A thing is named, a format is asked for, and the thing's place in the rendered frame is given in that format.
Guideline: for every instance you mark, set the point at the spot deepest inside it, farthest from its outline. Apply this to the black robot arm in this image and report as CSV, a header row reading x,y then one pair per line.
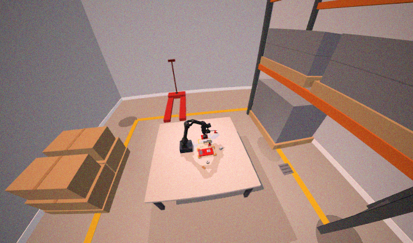
x,y
187,126

